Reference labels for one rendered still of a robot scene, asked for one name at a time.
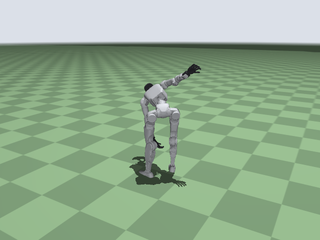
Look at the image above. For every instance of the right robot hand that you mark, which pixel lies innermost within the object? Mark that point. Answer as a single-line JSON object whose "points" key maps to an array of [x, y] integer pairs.
{"points": [[192, 69]]}

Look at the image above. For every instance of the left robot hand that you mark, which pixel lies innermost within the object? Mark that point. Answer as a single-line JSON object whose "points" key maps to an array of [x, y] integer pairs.
{"points": [[158, 144]]}

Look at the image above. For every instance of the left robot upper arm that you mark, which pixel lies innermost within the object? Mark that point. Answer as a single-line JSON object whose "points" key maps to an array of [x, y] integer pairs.
{"points": [[144, 105]]}

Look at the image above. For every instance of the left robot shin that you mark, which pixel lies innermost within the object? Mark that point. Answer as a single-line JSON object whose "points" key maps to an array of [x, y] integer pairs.
{"points": [[149, 157]]}

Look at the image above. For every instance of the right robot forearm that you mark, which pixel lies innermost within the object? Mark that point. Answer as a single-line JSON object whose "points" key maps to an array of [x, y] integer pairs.
{"points": [[179, 78]]}

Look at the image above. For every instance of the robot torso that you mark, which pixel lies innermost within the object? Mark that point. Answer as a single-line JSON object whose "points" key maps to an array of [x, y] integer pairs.
{"points": [[157, 97]]}

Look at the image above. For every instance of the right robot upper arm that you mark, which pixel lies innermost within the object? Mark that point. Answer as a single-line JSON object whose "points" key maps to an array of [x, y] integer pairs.
{"points": [[166, 83]]}

